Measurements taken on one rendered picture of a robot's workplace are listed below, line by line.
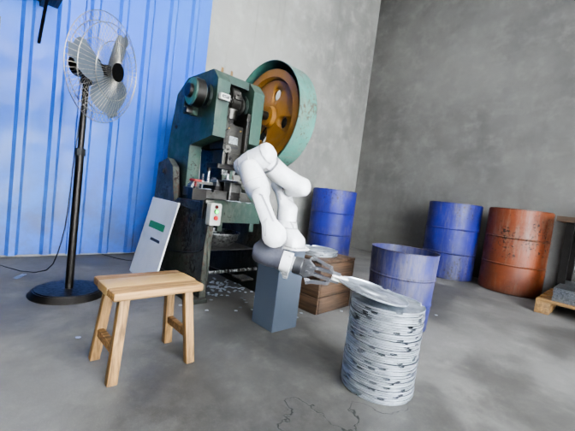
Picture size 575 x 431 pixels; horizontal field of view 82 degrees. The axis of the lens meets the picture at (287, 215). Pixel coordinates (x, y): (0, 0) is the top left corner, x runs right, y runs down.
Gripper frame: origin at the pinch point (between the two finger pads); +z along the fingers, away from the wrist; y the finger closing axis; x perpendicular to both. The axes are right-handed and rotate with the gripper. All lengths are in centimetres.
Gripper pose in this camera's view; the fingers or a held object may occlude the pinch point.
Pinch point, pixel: (340, 279)
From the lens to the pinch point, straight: 141.2
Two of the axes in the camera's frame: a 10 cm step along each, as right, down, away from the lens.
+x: 1.2, -0.3, 9.9
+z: 9.5, 2.9, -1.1
